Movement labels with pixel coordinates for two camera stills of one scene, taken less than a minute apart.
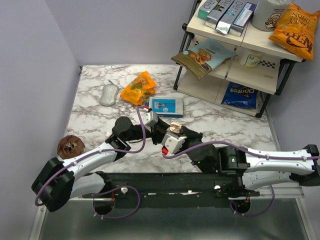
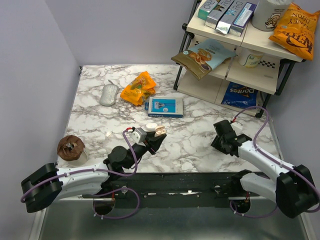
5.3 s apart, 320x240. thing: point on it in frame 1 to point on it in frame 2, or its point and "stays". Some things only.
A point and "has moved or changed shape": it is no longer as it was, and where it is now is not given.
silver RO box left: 215,14 stays
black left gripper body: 154,134 to 144,143
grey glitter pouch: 108,94 stays
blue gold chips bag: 200,59 stays
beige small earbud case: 175,127 has moved or changed shape
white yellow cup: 248,58 stays
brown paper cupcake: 70,146 stays
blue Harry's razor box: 167,107 stays
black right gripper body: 191,138 to 218,142
